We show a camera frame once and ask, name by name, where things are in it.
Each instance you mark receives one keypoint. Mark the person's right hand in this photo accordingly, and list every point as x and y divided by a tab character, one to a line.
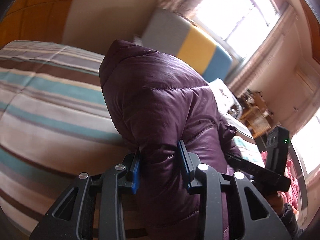
276	202

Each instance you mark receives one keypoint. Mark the rattan wooden chair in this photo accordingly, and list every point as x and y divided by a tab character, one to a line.
257	119

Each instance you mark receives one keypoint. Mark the cluttered wooden desk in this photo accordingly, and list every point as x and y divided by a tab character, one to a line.
253	98

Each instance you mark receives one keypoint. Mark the pink patterned curtain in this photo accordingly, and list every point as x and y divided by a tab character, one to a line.
244	74

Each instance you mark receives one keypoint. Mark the white floral pillow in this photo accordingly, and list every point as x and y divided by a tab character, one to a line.
225	99

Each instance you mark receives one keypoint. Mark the bright window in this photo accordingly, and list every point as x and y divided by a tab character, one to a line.
239	25

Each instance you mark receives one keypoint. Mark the red cloth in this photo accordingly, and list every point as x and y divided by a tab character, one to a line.
291	196

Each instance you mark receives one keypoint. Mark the purple quilted down jacket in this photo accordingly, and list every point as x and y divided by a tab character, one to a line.
155	100

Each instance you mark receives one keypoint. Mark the right dark sleeve forearm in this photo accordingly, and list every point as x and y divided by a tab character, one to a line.
288	218

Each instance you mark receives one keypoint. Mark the striped bed duvet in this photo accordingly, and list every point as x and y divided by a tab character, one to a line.
54	125

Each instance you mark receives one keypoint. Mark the orange wooden wardrobe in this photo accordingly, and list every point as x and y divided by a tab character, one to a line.
35	20

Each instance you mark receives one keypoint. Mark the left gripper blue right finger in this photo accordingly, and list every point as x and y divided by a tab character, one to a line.
189	171

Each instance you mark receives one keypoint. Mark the grey yellow blue sofa chair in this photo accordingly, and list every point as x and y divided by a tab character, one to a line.
174	35

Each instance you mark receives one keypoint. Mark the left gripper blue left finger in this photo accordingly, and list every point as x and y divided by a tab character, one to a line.
130	182

